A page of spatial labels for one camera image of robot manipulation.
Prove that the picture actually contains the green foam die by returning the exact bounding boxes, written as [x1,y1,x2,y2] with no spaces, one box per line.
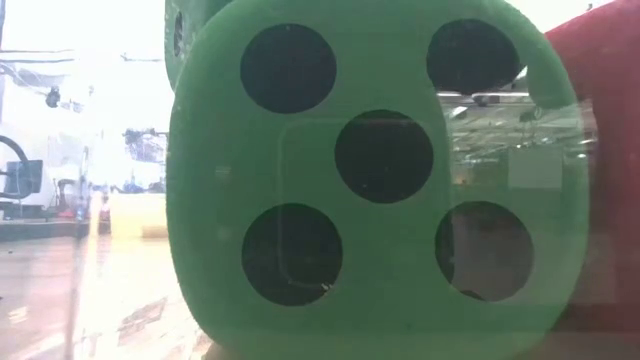
[163,0,236,92]
[166,0,591,360]

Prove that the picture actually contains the red foam die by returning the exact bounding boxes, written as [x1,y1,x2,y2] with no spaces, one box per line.
[543,0,640,331]

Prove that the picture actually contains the clear plastic bin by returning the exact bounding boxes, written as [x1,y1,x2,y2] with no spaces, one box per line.
[64,0,640,360]

